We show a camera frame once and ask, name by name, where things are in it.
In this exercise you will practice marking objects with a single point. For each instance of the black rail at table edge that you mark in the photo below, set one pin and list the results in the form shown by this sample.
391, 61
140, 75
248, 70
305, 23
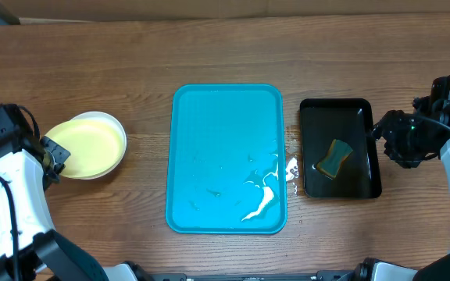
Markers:
322, 275

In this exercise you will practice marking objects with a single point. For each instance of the yellow-green plate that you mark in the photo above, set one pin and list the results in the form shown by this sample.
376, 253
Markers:
88, 146

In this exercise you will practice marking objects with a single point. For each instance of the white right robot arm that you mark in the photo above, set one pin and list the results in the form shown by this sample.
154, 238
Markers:
438, 268

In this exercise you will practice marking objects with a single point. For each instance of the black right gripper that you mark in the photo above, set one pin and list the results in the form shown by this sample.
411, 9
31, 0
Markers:
394, 133

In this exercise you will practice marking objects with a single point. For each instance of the black water tray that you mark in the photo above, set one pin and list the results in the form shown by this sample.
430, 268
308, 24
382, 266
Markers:
349, 120

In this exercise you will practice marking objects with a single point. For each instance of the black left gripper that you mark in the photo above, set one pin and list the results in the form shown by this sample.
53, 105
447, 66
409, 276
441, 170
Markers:
65, 154

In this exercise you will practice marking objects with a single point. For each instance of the blue plastic tray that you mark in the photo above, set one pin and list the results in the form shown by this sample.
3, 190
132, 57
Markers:
226, 166

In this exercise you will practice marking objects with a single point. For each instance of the green yellow sponge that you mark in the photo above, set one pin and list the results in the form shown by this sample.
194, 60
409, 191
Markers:
332, 162

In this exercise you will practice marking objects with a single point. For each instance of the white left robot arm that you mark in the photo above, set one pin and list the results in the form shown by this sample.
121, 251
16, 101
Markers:
28, 239

